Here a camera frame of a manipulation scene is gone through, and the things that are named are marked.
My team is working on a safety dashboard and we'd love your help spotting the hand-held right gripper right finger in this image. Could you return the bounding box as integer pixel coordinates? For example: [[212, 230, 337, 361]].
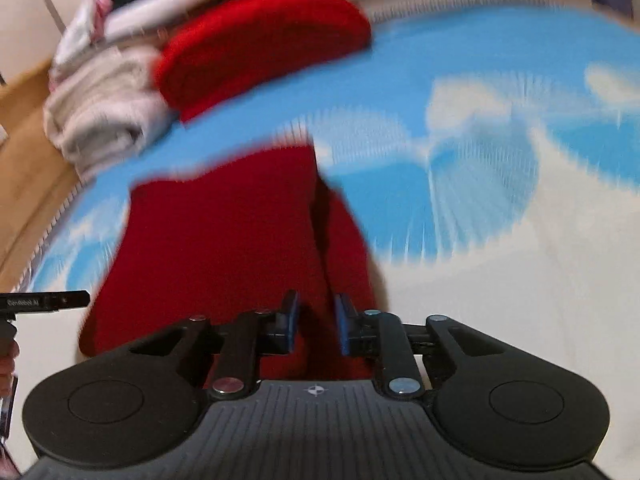
[[334, 292, 506, 401]]

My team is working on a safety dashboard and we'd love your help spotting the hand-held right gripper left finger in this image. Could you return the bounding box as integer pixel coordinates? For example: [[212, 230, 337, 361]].
[[127, 289, 301, 402]]

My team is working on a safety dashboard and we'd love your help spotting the dark red knit sweater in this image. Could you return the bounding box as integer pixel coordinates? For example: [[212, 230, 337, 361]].
[[77, 140, 391, 381]]

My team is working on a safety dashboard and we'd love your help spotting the person's left hand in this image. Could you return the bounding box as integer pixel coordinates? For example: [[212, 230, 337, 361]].
[[0, 337, 22, 401]]

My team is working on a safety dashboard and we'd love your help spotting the grey-white folded fleece blanket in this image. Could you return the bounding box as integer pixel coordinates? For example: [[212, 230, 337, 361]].
[[42, 94, 176, 182]]

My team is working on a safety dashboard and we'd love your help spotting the blue and white bedsheet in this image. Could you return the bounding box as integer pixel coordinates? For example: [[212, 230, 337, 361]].
[[0, 0, 640, 461]]

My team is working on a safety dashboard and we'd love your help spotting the cream folded fleece blanket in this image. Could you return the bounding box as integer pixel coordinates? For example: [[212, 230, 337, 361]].
[[47, 50, 161, 107]]

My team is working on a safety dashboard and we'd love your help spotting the bright red folded blanket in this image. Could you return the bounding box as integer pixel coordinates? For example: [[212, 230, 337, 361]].
[[152, 0, 373, 123]]

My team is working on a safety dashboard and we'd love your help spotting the pink and white cloth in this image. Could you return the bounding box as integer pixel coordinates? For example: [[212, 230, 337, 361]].
[[52, 0, 113, 68]]

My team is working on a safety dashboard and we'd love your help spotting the white folded sheet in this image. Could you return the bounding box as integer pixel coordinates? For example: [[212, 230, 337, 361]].
[[102, 0, 251, 43]]

